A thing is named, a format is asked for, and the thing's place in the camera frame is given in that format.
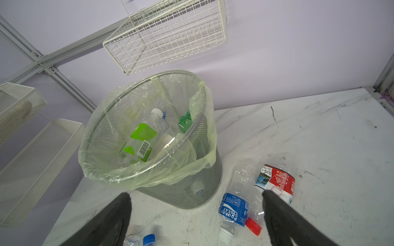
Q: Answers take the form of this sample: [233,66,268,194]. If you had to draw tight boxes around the green label clear bottle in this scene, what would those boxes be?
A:
[118,108,164,165]

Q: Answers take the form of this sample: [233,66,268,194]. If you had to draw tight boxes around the beige cloth in shelf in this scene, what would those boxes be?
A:
[1,100,32,144]

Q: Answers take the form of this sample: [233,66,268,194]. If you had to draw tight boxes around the green soda bottle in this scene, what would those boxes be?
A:
[178,111,193,133]

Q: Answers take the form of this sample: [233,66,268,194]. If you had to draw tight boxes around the grey mesh waste bin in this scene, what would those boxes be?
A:
[78,70,223,210]

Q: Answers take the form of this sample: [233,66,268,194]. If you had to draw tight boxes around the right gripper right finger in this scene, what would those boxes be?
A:
[262,190,336,246]

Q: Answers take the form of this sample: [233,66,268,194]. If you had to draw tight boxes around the white wire wall basket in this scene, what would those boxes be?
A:
[103,0,227,75]

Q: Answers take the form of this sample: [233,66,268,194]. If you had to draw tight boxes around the blue label bottle by bin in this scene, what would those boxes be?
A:
[218,166,254,246]

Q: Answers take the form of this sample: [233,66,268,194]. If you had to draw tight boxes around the small blue label bottle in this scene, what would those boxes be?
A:
[123,234,156,246]

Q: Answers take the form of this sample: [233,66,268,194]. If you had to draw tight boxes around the white mesh two-tier shelf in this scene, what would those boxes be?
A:
[1,83,85,227]

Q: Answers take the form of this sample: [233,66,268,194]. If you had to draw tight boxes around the red label crushed bottle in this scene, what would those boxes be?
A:
[246,164,296,236]

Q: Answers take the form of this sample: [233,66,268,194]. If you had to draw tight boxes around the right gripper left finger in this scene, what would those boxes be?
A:
[62,192,132,246]

